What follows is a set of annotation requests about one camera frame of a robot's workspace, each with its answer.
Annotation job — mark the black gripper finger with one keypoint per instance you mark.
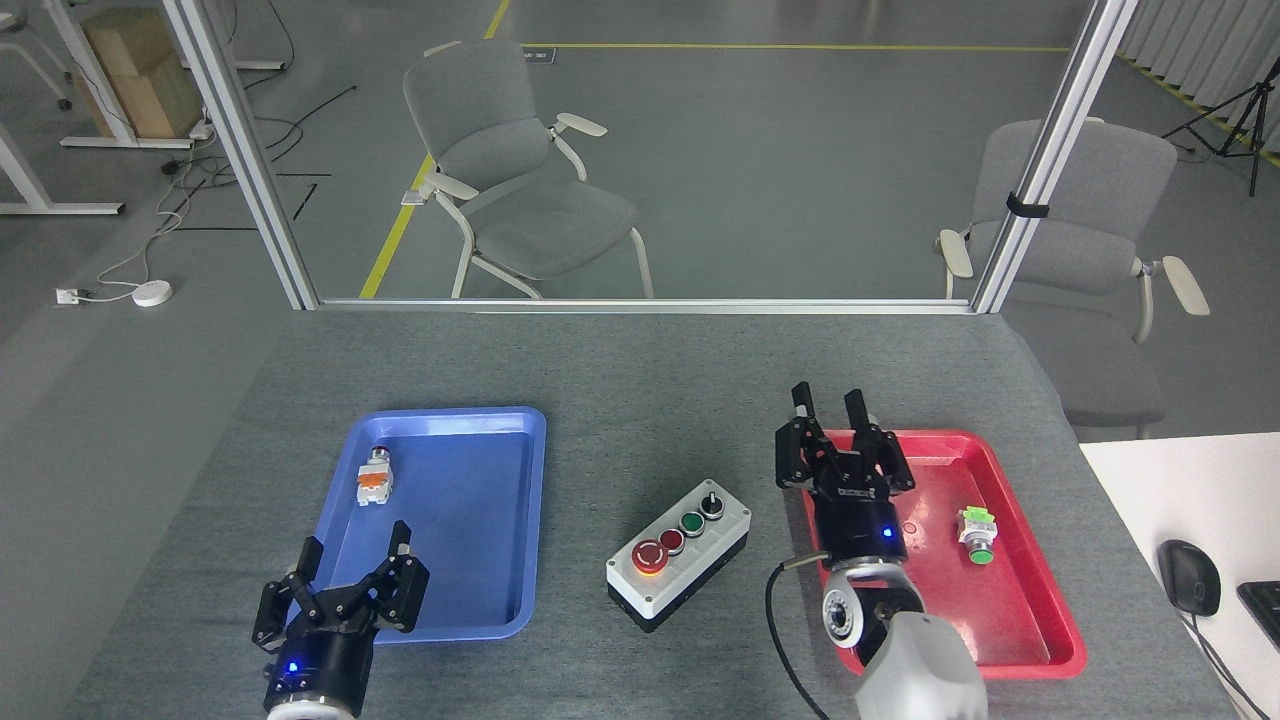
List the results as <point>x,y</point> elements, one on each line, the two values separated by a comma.
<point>285,610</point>
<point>400,595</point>
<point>885,460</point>
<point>800,450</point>

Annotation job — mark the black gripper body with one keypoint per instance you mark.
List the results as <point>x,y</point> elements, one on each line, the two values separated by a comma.
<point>320,665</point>
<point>860,525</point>

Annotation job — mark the grey four-button control box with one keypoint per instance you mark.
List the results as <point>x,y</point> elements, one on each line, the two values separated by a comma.
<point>680,560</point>

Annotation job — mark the brown cardboard box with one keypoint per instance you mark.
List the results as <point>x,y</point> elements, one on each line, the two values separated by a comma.
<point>150,80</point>

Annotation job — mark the blue plastic tray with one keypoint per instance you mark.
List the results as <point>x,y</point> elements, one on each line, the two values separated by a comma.
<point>470,530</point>

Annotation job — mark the red plastic tray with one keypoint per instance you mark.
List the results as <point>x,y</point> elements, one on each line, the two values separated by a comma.
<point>1020,610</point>

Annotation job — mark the white desk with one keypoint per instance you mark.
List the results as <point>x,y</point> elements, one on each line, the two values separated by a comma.
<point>1180,490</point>

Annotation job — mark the black computer mouse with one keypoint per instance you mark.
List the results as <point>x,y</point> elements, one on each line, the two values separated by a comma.
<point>1190,578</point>

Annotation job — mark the white round floor device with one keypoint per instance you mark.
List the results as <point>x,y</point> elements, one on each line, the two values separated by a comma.
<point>152,293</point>

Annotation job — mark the grey chair with full legs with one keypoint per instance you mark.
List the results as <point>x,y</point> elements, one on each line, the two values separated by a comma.
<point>520,210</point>

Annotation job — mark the black keyboard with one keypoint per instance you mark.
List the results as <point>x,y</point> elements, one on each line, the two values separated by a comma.
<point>1265,610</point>

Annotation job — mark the black tripod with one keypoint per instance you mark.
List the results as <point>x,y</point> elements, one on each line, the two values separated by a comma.
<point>1255,120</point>

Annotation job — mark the white pleated curtain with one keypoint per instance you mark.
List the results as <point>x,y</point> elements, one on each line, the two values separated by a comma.
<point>1200,50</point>

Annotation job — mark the green push button switch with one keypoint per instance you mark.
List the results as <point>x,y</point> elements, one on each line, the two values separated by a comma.
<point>977,532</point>

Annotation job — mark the orange-base push button switch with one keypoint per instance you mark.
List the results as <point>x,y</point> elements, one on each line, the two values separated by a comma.
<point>375,480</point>

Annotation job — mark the silver horizontal rail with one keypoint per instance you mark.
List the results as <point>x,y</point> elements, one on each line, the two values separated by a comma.
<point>640,305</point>

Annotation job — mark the grey chair behind post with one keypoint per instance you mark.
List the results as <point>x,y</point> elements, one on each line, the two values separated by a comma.
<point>1110,220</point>

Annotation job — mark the white wall plug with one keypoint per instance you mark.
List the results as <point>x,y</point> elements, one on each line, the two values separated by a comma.
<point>67,296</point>

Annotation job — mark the white desk leg frame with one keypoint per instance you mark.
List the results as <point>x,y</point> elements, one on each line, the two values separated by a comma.
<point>95,70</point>
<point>30,185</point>

